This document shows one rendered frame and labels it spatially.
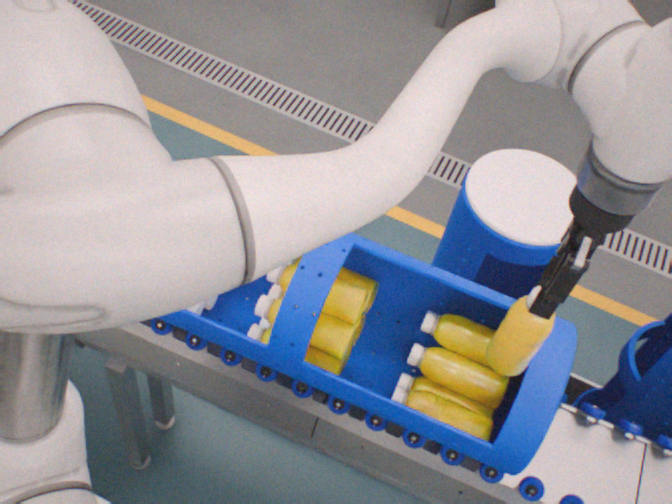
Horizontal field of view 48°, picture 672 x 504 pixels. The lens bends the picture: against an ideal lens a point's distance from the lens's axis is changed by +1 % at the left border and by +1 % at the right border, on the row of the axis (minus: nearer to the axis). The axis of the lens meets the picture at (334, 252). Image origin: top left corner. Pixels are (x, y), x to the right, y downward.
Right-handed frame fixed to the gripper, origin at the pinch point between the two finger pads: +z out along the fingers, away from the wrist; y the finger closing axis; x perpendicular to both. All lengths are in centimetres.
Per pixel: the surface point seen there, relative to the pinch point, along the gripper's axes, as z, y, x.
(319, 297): 22.2, -1.4, 31.4
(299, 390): 48, -6, 31
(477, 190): 40, 52, 14
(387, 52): 143, 217, 78
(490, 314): 36.2, 18.8, 3.3
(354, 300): 27.3, 4.1, 26.6
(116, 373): 82, -4, 76
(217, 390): 58, -8, 47
